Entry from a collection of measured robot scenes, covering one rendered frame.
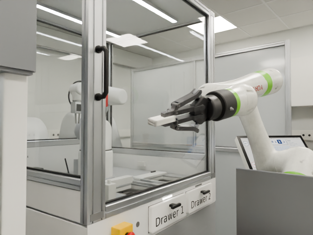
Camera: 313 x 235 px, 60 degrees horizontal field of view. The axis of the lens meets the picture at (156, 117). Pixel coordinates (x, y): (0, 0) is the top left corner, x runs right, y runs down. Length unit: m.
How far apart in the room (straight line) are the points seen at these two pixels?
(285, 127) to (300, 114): 2.01
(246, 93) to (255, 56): 2.02
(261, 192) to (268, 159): 0.27
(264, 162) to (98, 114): 0.88
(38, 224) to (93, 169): 0.37
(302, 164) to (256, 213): 0.30
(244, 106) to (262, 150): 0.60
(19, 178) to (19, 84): 0.17
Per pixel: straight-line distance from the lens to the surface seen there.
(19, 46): 0.52
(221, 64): 3.04
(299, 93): 4.40
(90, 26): 0.98
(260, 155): 1.47
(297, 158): 1.39
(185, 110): 0.72
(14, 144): 0.53
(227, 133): 2.94
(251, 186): 1.26
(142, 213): 1.18
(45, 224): 1.18
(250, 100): 0.90
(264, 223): 1.28
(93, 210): 0.98
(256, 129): 1.44
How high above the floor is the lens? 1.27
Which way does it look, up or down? 2 degrees up
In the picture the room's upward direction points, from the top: straight up
